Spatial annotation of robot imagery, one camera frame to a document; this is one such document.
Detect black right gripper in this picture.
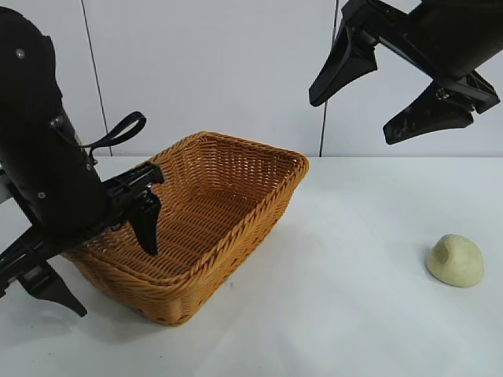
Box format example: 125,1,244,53
308,0,503,146

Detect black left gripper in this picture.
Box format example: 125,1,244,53
0,137,167,318

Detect woven tan wicker basket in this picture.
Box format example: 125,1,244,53
62,130,310,327

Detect pale yellow egg yolk pastry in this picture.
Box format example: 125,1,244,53
426,234,485,289

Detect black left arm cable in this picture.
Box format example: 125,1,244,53
80,111,147,158

